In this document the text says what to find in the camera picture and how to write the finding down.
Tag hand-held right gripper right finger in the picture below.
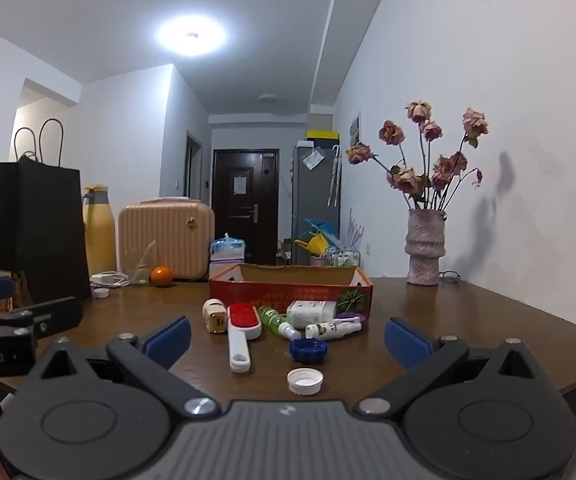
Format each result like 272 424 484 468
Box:
358 317 563 417

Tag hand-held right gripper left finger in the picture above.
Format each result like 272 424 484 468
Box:
27 316 221 418

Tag beige plug adapter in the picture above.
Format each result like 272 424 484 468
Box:
203 298 229 335

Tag small white spray bottle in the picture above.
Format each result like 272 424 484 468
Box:
305 317 363 341

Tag green spray bottle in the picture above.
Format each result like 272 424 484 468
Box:
258 306 302 341

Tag white bottle cap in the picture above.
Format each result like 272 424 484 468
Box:
287 368 325 396

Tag red cardboard box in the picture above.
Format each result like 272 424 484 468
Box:
208 262 373 322

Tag colourful printed packet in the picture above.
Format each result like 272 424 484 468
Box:
0 270 31 312

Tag red and white lint brush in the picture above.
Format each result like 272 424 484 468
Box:
226 303 263 374

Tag clear glass cup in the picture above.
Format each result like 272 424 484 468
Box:
127 240 157 287

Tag black paper bag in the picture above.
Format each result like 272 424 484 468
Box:
0 119 92 303

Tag yellow insulated bottle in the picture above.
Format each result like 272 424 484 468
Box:
82 185 117 276

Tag pink textured vase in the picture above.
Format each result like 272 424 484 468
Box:
405 208 447 287

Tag blue bottle cap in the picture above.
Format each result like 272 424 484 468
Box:
290 338 329 365

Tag pink ribbed suitcase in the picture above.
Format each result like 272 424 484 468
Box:
118 197 216 282

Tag yellow watering can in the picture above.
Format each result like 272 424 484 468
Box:
294 234 326 257

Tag blue plastic item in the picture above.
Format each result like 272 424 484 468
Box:
304 218 341 248

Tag dried pink roses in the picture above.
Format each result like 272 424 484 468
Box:
345 100 490 212

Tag side door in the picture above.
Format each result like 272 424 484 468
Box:
184 130 203 206

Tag dark entrance door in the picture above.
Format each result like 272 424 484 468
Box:
212 149 279 266

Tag grey refrigerator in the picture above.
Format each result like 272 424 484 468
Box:
292 144 341 266

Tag folded clear umbrella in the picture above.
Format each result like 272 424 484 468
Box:
327 144 342 207

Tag round ceiling light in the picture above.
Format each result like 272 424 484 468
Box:
157 16 227 57

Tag white charger with cable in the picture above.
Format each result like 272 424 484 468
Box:
90 271 131 290

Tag wire rack with bottles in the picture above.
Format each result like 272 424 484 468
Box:
329 247 361 268

